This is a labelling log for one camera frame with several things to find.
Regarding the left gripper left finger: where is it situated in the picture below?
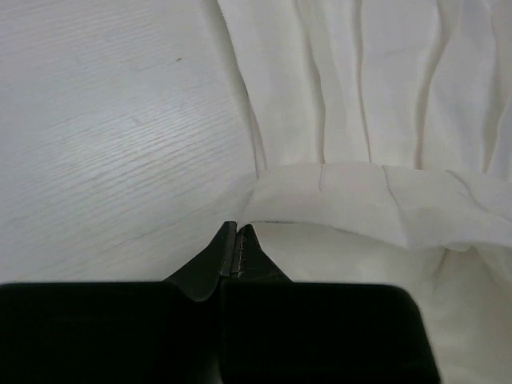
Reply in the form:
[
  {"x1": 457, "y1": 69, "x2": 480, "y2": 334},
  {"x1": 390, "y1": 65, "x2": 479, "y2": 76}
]
[{"x1": 1, "y1": 222, "x2": 237, "y2": 383}]

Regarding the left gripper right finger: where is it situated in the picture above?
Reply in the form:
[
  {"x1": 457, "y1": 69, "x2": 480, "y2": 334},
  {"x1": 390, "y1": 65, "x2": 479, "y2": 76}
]
[{"x1": 219, "y1": 226, "x2": 441, "y2": 383}]

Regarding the white skirt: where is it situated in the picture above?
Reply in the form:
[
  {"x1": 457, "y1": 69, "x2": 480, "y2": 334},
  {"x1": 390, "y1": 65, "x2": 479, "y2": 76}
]
[{"x1": 219, "y1": 1, "x2": 511, "y2": 383}]

